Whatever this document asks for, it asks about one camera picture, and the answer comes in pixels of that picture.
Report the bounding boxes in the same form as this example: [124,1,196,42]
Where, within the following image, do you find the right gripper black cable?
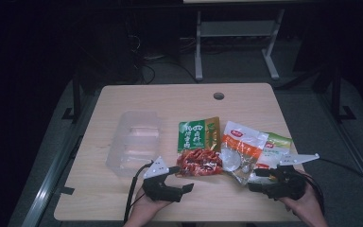
[305,156,363,216]

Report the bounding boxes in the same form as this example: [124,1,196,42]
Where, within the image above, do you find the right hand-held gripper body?
[264,153,320,201]

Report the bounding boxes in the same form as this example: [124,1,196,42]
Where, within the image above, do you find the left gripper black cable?
[123,161,154,225]

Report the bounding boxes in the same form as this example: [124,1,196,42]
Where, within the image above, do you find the black floor cables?
[129,32,200,85]

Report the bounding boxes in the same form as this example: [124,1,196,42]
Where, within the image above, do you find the white and green food packet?
[249,131,293,183]

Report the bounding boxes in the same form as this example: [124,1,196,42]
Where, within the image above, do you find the person's left hand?
[129,188,173,223]

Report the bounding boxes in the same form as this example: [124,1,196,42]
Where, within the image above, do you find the person's right hand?
[278,183,327,223]

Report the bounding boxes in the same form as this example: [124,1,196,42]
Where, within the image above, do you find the green packet with red snacks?
[176,116,224,178]

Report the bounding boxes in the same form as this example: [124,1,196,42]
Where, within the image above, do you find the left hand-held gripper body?
[142,156,183,202]

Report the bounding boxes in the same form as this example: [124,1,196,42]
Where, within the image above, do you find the clear plastic container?
[105,110,164,178]

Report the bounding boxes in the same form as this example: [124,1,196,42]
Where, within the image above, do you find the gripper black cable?
[305,156,363,216]
[123,161,154,225]

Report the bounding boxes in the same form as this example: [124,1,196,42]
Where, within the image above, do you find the black table bracket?
[59,186,76,196]

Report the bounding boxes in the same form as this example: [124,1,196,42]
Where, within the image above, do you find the white and orange food packet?
[218,120,269,186]

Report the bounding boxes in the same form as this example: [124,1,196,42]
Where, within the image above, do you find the white metal stand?
[194,9,286,81]

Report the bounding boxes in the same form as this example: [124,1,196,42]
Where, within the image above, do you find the black metal stand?
[60,67,83,124]
[330,64,357,123]

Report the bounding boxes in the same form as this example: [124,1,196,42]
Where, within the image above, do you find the aluminium rail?
[316,93,363,202]
[21,91,103,227]

